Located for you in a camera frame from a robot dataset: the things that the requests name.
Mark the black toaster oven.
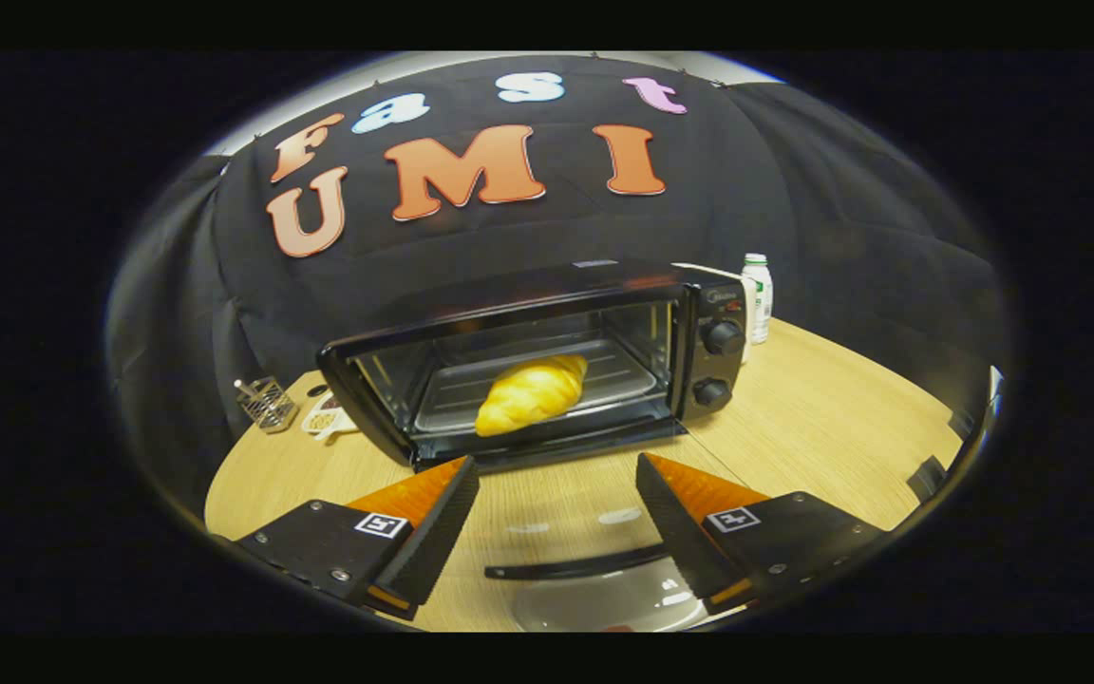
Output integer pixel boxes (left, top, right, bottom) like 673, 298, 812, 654
316, 258, 749, 582

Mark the metal wire basket holder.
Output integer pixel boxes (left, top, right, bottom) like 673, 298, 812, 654
234, 376, 301, 434

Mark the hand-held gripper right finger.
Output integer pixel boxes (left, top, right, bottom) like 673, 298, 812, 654
634, 452, 885, 617

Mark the golden croissant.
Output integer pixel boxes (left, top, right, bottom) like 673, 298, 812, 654
475, 354, 590, 438

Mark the white pop-up toaster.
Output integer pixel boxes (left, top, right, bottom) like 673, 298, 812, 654
672, 262, 759, 364

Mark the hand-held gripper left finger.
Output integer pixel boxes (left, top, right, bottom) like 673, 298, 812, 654
236, 455, 481, 621

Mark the white oval plate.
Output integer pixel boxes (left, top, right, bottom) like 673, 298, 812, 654
509, 581, 709, 633

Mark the small white snack dish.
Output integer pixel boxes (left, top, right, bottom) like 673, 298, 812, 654
301, 389, 360, 444

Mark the white bottle green label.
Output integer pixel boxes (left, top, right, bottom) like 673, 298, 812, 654
743, 253, 774, 345

